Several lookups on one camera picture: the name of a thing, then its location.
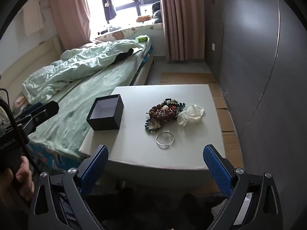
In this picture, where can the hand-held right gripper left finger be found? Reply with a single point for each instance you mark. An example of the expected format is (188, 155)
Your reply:
(94, 170)

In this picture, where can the dark blue cushions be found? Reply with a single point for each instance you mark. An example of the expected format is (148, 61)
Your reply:
(157, 13)

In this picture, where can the white wall socket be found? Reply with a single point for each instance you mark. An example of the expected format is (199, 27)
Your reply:
(213, 47)

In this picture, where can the white fabric scrunchie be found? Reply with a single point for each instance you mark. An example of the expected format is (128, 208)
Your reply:
(190, 115)

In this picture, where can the white padded low table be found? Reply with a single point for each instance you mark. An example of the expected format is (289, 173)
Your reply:
(134, 146)

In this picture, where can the green bed sheet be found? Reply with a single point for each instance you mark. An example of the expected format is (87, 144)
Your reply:
(72, 115)

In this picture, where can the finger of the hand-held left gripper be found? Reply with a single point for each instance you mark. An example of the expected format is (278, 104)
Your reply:
(32, 109)
(49, 109)

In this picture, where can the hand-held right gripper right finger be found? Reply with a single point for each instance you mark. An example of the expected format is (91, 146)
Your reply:
(217, 170)

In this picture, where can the small green box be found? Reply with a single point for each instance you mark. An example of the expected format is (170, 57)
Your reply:
(141, 39)

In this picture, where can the patterned cream quilt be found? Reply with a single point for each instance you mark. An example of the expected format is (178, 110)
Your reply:
(115, 34)

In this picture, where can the black jewelry box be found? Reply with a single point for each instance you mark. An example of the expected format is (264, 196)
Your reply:
(105, 123)

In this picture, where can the blue patterned mattress cover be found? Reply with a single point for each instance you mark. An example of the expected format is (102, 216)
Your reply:
(52, 159)

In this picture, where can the cream bed headboard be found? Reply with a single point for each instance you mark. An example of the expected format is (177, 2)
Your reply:
(26, 57)

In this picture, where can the dark grey wardrobe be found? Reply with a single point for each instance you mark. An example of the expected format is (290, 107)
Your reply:
(251, 52)

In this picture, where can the pink curtain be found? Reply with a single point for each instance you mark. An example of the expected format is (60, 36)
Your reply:
(69, 14)
(182, 19)

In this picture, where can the orange plush item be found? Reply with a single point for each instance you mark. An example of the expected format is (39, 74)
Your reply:
(143, 18)

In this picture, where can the flat cardboard sheets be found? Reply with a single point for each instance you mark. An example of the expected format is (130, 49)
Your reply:
(223, 105)

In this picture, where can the silver bangle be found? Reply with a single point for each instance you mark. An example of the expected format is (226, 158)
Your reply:
(157, 140)

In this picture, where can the black cloth item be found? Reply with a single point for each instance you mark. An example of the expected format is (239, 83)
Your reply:
(125, 55)

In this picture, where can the hanging dark clothes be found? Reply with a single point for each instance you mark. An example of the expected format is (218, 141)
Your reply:
(109, 4)

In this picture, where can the person's left hand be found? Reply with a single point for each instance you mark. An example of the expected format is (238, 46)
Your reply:
(25, 184)

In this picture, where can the pale green duvet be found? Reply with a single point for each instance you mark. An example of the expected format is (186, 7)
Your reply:
(72, 67)

